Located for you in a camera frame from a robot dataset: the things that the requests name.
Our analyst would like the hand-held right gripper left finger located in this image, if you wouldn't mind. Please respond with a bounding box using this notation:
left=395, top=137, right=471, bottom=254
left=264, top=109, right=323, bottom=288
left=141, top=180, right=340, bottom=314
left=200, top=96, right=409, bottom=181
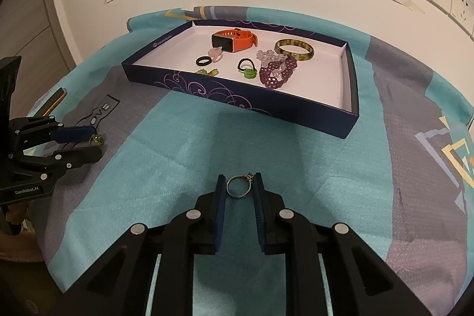
left=55, top=174, right=227, bottom=316

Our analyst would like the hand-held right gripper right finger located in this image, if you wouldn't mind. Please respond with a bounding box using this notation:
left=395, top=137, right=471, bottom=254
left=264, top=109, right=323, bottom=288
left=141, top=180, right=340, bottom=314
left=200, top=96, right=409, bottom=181
left=254, top=172, right=425, bottom=316

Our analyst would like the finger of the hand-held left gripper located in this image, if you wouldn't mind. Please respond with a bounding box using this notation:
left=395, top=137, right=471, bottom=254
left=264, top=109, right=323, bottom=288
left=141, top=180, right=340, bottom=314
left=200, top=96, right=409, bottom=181
left=12, top=146, right=103, bottom=188
left=9, top=115, right=97, bottom=151

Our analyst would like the silver ring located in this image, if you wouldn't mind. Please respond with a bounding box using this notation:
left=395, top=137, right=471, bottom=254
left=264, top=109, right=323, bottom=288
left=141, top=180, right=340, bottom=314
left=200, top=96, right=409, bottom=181
left=226, top=173, right=255, bottom=199

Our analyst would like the purple beaded bracelet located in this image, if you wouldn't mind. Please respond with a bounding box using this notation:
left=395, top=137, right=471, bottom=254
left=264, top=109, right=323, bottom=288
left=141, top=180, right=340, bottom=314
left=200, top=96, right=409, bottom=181
left=259, top=55, right=299, bottom=91

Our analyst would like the green flower hair tie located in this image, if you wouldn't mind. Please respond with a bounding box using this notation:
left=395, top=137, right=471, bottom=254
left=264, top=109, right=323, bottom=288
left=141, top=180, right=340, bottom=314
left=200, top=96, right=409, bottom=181
left=237, top=58, right=258, bottom=80

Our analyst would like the dark blue jewelry box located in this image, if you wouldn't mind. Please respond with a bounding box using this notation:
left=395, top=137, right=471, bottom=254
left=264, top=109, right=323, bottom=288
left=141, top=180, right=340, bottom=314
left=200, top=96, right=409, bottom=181
left=121, top=19, right=361, bottom=140

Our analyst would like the clear crystal bead bracelet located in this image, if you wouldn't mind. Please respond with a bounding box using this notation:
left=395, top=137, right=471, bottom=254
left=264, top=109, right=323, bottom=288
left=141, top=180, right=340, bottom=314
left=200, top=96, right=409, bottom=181
left=256, top=49, right=293, bottom=74

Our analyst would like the pink pendant with cord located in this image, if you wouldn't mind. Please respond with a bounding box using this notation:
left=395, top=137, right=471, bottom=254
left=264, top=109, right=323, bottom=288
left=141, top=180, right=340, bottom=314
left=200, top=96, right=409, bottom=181
left=207, top=46, right=225, bottom=63

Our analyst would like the brown orange-edged flat object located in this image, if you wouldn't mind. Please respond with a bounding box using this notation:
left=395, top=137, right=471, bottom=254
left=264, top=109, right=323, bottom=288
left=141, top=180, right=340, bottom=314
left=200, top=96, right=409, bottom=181
left=41, top=87, right=68, bottom=117

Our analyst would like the wooden door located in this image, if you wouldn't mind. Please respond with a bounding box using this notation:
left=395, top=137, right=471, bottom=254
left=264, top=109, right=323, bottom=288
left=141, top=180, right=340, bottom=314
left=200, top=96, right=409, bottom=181
left=0, top=0, right=75, bottom=117

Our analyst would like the printed teal grey blanket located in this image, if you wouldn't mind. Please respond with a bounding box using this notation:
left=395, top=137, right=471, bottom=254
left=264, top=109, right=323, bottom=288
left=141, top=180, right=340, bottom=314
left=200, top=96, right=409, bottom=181
left=28, top=5, right=474, bottom=316

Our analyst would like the green yellow bangle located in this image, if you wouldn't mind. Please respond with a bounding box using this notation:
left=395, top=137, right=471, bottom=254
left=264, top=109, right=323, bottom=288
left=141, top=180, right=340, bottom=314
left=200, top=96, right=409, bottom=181
left=274, top=38, right=315, bottom=62

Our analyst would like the orange smartwatch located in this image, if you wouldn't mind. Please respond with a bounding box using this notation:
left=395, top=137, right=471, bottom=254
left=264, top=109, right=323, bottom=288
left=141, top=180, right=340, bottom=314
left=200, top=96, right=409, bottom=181
left=211, top=28, right=259, bottom=53

